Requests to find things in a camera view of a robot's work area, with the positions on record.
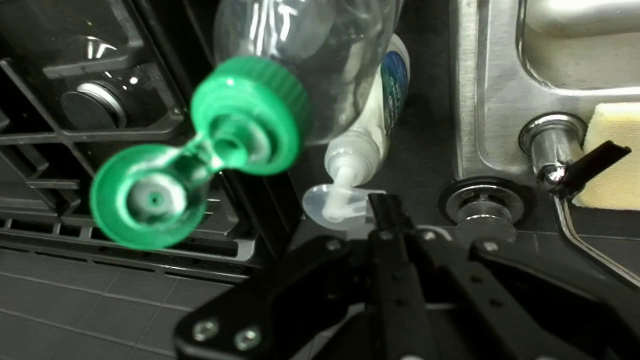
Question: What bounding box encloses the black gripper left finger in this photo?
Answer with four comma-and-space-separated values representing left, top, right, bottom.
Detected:
172, 192, 429, 360

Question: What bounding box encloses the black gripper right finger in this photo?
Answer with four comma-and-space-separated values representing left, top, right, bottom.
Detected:
404, 226, 640, 360

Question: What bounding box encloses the clear pump soap bottle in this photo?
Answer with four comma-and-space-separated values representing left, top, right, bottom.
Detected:
301, 32, 412, 231

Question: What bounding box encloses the dish soap bottle green cap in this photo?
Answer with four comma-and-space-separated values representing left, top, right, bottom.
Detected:
89, 0, 406, 253

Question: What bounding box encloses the round chrome sink fitting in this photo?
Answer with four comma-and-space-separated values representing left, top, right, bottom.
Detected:
440, 174, 530, 244

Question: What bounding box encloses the yellow sponge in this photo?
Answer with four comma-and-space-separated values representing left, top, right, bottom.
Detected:
575, 99, 640, 213

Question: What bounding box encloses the stainless steel sink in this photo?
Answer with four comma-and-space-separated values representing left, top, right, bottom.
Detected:
449, 0, 640, 196

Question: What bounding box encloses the stainless gas stove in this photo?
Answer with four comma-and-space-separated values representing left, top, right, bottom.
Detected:
0, 0, 306, 268

